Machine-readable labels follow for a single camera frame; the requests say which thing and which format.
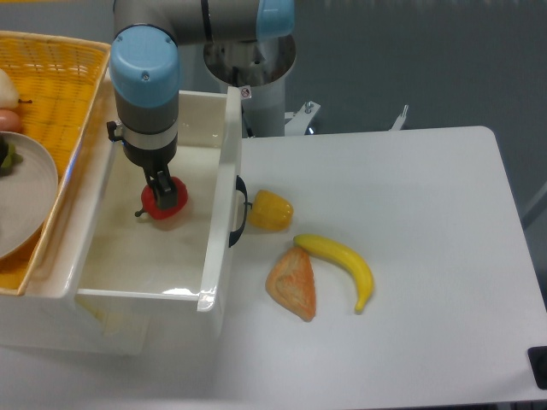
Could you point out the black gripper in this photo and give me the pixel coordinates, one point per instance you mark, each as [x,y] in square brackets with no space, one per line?
[151,145]

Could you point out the red bell pepper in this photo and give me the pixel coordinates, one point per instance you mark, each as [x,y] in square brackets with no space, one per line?
[149,205]

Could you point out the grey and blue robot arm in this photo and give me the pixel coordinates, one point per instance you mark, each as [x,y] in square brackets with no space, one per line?
[145,71]

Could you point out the open upper white drawer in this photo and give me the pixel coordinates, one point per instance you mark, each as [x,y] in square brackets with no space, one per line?
[180,265]

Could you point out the yellow bell pepper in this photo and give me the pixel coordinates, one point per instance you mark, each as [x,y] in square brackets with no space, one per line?
[269,211]

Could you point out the white drawer cabinet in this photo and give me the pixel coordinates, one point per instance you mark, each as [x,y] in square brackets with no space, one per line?
[50,315]

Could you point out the grey plate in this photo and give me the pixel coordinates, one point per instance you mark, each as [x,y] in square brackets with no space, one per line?
[28,193]

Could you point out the triangular toast slice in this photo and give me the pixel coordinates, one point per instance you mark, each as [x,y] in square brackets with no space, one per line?
[291,283]

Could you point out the yellow woven basket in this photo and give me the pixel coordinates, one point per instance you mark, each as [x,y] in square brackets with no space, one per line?
[58,78]

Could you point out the yellow banana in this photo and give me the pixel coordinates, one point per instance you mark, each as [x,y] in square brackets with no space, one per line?
[345,257]

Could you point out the dark grapes bunch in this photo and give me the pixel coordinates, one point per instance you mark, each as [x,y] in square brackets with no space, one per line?
[9,157]

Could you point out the pink sausage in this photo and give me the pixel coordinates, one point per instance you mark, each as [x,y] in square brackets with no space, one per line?
[10,121]

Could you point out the white pear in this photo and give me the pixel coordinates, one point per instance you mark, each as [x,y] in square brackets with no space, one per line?
[9,95]

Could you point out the black corner device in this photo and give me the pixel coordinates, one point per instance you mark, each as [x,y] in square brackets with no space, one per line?
[538,360]

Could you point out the black drawer handle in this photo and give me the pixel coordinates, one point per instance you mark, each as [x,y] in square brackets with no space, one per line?
[241,211]

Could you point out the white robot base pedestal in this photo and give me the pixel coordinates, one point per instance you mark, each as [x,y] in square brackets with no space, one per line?
[259,70]

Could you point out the white metal bracket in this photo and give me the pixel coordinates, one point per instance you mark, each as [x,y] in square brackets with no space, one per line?
[400,120]

